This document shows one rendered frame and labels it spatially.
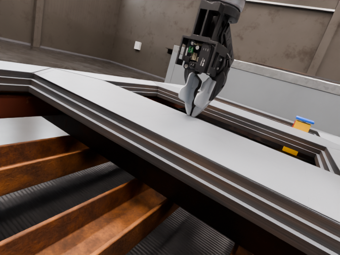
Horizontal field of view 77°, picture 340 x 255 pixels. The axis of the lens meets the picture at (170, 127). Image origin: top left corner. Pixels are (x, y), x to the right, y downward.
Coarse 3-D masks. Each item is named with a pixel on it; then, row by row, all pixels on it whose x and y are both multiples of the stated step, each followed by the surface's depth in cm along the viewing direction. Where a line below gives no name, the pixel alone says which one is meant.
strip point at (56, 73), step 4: (48, 72) 47; (52, 72) 49; (56, 72) 50; (60, 72) 51; (64, 72) 53; (68, 72) 54; (52, 76) 44; (56, 76) 46; (60, 76) 47; (64, 76) 48; (68, 76) 49; (72, 76) 51; (76, 76) 52; (80, 76) 54; (84, 76) 55; (96, 80) 54; (100, 80) 56
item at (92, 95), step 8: (64, 88) 38; (72, 88) 40; (80, 96) 36; (88, 96) 37; (96, 96) 39; (104, 96) 41; (112, 96) 42; (120, 96) 45; (128, 96) 47; (136, 96) 49
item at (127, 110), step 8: (104, 104) 35; (112, 104) 37; (120, 104) 38; (128, 104) 40; (136, 104) 42; (144, 104) 44; (152, 104) 46; (160, 104) 48; (120, 112) 33; (128, 112) 34; (136, 112) 36; (144, 112) 37; (152, 112) 39; (160, 112) 41; (168, 112) 43; (176, 112) 45
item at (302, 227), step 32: (64, 96) 38; (160, 96) 79; (96, 128) 33; (128, 128) 31; (256, 128) 63; (160, 160) 27; (192, 160) 26; (320, 160) 50; (224, 192) 24; (256, 192) 23; (256, 224) 22; (288, 224) 21; (320, 224) 20
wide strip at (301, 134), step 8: (168, 88) 83; (176, 88) 91; (216, 104) 76; (224, 104) 83; (232, 112) 68; (240, 112) 74; (248, 112) 80; (256, 120) 66; (264, 120) 71; (272, 120) 77; (280, 128) 65; (288, 128) 70; (296, 136) 59; (304, 136) 62; (312, 136) 67; (320, 144) 57; (328, 144) 61; (336, 144) 65
